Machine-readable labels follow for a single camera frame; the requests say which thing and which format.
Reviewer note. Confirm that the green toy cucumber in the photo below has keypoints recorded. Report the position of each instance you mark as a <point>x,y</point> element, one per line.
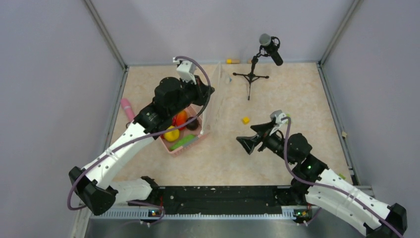
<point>182,141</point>

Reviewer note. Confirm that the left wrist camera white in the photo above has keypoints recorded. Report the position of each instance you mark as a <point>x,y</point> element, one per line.
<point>185,70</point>

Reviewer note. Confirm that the pink perforated plastic basket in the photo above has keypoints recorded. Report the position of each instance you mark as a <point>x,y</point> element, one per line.
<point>201,133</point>

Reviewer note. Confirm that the clear dotted zip top bag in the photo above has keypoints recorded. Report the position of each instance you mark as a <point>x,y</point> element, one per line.
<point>214,108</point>

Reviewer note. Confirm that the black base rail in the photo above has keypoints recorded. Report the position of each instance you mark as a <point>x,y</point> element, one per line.
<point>222,200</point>

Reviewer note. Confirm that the yellow and wood cylinder block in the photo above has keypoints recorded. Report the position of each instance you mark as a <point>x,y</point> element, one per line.
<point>233,61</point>

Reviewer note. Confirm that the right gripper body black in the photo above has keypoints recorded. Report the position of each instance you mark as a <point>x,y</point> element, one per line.
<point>273,142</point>

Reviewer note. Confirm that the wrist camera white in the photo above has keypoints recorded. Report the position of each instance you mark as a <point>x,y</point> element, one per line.
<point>185,70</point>
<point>279,117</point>

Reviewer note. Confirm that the pink cylindrical tube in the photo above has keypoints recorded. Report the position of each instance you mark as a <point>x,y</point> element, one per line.
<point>126,106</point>

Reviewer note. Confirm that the yellow toy apple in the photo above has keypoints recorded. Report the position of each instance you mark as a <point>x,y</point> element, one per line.
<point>172,136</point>

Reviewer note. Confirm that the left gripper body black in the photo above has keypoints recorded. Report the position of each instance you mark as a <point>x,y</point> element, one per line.
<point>191,93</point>

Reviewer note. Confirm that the dark purple toy mangosteen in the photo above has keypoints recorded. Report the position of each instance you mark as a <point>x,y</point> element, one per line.
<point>193,125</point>

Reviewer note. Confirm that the black microphone tripod stand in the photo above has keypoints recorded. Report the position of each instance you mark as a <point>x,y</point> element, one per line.
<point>251,77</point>

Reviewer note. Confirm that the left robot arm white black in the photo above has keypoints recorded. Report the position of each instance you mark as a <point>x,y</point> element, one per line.
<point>93,183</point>

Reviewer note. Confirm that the small yellow cube block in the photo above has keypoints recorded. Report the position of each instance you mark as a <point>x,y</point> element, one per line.
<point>245,120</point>

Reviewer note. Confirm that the black microphone with grey head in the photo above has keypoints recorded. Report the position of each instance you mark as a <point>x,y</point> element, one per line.
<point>269,47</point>

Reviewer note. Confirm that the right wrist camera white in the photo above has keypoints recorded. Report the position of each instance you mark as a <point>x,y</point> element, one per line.
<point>279,117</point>

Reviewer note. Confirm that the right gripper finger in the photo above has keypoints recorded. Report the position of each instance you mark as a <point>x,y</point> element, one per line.
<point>249,142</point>
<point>264,127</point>

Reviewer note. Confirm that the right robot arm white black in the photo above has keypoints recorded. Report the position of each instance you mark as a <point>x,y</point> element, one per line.
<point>322,187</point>

